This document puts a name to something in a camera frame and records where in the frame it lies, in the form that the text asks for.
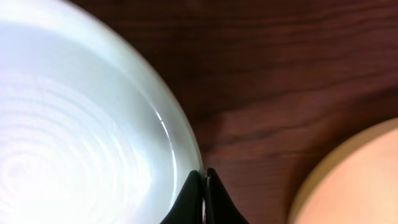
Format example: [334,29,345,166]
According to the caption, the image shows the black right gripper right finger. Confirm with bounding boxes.
[205,168,249,224]

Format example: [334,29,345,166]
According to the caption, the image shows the yellow plate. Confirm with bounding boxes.
[287,119,397,224]

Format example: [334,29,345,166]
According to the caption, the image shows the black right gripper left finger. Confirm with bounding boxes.
[160,170,203,224]

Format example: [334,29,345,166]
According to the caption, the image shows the pale green plate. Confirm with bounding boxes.
[1,1,203,224]

